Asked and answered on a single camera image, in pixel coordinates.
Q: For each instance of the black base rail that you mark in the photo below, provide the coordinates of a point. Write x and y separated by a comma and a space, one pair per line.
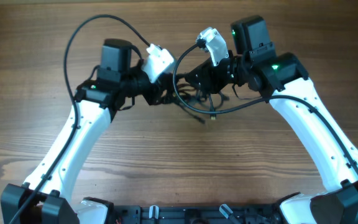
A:
249, 214

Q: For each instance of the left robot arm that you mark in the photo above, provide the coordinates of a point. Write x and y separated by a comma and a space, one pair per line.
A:
45, 195

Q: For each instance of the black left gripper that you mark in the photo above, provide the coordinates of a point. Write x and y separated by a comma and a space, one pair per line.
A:
158, 87

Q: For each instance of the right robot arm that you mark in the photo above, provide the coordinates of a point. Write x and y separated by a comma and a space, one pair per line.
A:
284, 83

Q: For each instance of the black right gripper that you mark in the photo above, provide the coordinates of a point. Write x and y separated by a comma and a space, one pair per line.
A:
207, 73

